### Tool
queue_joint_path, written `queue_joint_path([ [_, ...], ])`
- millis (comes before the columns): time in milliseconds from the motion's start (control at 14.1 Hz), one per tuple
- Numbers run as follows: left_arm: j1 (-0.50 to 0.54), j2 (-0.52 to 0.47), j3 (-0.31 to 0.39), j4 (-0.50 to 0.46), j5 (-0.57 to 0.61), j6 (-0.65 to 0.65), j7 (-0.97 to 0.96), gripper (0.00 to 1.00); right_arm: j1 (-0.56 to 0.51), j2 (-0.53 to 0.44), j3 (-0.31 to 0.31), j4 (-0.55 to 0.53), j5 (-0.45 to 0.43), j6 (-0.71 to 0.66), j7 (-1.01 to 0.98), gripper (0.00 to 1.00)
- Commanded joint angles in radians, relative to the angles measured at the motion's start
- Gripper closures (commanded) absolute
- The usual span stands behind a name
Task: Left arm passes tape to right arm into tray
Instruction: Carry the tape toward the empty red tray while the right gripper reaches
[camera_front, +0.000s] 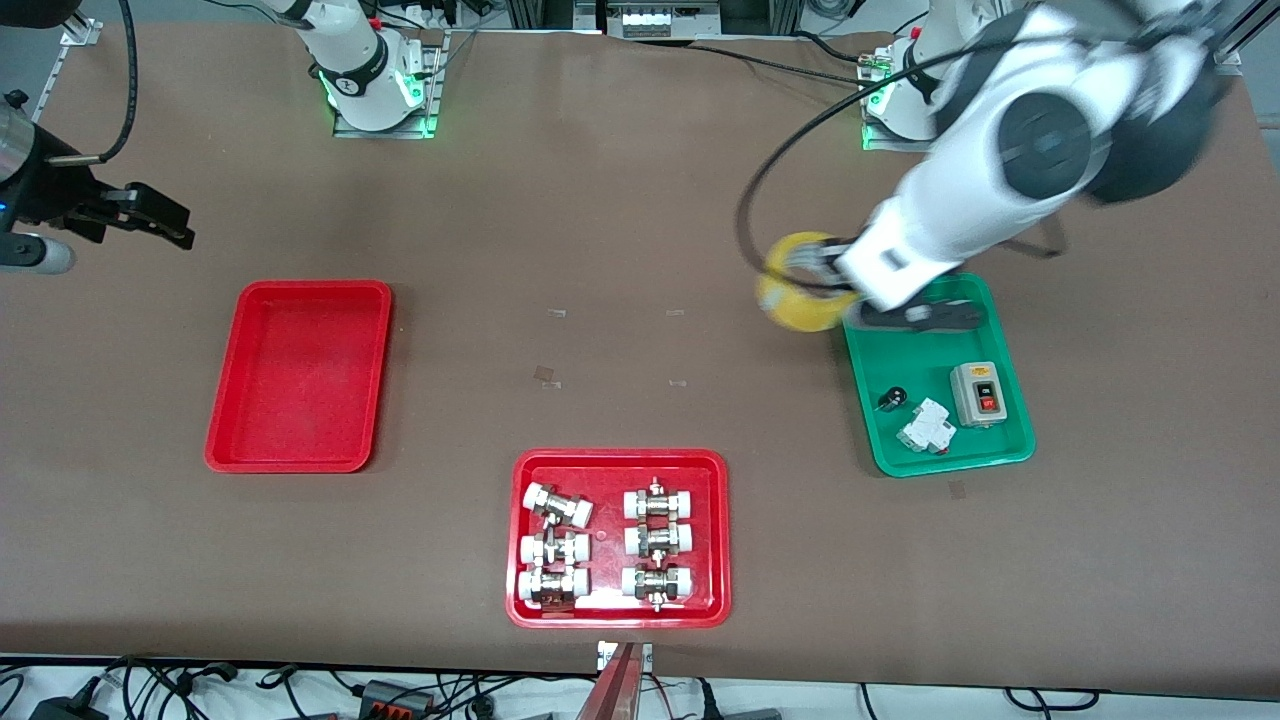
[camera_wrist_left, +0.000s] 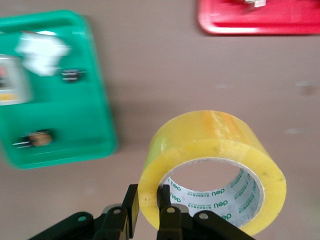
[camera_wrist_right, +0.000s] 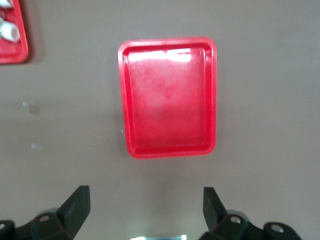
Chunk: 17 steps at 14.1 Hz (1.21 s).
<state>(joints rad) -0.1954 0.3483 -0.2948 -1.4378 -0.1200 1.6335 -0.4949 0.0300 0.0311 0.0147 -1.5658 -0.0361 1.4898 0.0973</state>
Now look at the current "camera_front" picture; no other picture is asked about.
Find yellow tape roll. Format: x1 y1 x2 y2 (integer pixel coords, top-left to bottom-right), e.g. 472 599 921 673
755 231 863 335

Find red plastic tray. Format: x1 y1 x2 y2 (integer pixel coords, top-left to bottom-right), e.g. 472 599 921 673
505 448 732 630
204 280 394 474

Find green plastic tray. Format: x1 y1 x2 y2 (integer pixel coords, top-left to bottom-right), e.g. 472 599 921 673
842 272 1037 479

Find white circuit breaker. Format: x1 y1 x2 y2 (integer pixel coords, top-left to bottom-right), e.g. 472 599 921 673
895 397 959 457

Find steel pipe fitting white caps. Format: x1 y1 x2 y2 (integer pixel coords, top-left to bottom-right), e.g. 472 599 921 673
621 564 694 612
623 521 694 558
524 482 595 529
623 479 696 522
519 532 592 569
517 567 590 608

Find grey power strip box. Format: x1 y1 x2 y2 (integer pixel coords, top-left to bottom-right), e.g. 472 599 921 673
600 0 724 42

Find reddish metal bar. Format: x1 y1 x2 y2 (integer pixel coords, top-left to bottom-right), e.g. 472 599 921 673
574 642 643 720

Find black power adapter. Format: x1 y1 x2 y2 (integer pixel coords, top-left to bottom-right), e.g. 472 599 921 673
28 692 110 720

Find black adapter orange stripes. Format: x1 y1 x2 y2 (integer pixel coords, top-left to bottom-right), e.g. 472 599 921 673
354 679 439 718

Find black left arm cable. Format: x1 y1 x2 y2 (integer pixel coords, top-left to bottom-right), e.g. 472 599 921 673
736 38 1067 297

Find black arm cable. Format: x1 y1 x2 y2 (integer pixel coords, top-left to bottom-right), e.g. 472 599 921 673
736 38 1067 297
45 0 138 167

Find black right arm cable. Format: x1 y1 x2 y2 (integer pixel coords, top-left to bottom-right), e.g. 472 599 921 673
45 0 138 167

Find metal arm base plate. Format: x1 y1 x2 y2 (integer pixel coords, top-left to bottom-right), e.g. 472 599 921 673
858 45 946 153
332 28 448 140

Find aluminium extrusion rail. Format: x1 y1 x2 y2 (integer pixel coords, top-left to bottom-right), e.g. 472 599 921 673
1205 0 1280 76
33 18 104 123

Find grey push button switch box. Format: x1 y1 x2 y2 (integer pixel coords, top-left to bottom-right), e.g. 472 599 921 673
948 361 1005 430

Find black cable on table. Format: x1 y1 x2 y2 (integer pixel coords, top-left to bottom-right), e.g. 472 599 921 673
688 40 873 81

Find white metal bracket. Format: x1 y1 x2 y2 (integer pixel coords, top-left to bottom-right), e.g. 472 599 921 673
596 640 655 673

